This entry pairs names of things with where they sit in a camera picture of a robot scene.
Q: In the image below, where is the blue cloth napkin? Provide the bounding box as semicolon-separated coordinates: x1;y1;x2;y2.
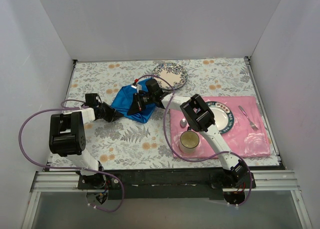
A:
111;85;156;124

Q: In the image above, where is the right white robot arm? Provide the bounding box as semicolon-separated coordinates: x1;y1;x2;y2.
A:
128;78;253;189

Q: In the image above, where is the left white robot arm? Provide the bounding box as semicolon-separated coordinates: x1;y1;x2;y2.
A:
49;93;124;189

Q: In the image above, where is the blue floral plate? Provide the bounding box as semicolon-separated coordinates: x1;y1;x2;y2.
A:
151;62;188;90

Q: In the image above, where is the silver spoon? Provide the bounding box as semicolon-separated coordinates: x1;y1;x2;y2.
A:
179;117;188;128

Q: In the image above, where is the cream enamel mug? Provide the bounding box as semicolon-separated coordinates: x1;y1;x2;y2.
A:
179;130;200;154

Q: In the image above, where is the green rimmed white plate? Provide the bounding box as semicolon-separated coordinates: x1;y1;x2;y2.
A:
206;101;235;134

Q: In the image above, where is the pink placemat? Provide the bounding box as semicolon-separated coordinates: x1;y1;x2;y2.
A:
170;96;271;159

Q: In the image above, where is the silver fork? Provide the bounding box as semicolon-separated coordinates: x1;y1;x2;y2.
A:
238;105;258;131

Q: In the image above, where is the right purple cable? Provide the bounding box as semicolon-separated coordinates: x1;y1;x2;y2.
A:
132;75;253;207

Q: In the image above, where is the purple cable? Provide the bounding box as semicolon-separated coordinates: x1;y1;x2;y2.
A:
132;75;253;207
18;99;126;213

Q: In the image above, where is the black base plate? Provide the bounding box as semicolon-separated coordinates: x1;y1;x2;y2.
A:
77;167;256;201

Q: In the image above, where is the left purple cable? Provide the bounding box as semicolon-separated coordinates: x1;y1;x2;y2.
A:
18;99;126;213

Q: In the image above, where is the aluminium frame rail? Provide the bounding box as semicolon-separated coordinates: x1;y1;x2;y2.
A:
22;170;312;229

